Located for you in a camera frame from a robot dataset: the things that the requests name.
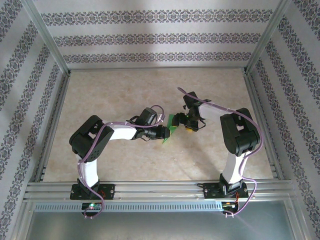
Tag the green paper sheet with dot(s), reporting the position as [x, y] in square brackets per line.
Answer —
[172, 120]

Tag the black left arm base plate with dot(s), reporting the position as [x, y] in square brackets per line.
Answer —
[107, 191]

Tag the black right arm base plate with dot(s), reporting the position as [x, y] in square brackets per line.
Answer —
[211, 191]

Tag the aluminium frame corner post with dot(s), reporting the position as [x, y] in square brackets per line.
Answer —
[265, 37]
[46, 37]

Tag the controller board with green light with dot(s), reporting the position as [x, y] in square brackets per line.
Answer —
[92, 206]

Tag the wide aluminium mounting rail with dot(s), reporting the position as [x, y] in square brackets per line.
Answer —
[160, 190]

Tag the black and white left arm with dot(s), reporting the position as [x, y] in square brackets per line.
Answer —
[85, 142]

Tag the grey metal panel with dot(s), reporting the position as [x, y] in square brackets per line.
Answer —
[160, 225]

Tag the aluminium table edge rail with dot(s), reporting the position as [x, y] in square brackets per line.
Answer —
[157, 68]
[53, 125]

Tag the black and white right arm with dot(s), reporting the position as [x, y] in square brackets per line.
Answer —
[240, 135]

